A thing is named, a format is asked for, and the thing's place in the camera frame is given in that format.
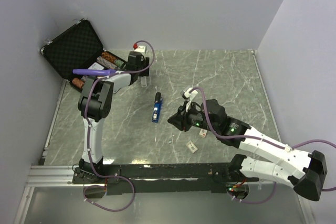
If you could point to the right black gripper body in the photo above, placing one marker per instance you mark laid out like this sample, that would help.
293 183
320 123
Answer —
193 117

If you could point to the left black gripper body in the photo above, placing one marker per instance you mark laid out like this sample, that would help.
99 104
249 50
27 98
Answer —
144 65

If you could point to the white stapler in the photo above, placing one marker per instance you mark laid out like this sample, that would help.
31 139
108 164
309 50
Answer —
144 83

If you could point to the blue stapler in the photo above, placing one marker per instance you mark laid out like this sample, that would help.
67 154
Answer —
157 107

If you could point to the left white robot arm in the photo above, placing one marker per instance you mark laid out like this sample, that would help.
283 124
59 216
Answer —
95 104

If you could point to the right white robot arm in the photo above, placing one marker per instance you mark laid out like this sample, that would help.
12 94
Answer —
303 171

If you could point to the staple box with red label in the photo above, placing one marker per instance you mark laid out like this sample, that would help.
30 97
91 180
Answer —
203 133

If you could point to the small white staple box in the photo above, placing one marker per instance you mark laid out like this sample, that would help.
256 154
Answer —
191 146

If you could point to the black poker chip case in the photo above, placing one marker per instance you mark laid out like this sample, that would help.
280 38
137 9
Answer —
77 48

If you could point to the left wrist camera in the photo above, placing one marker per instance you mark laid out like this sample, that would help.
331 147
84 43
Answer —
139 48

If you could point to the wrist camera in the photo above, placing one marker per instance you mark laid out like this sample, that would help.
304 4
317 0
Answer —
139 48
189 94

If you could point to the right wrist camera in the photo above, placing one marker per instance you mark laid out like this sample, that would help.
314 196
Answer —
189 94

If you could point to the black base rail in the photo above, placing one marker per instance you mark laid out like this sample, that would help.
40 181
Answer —
164 178

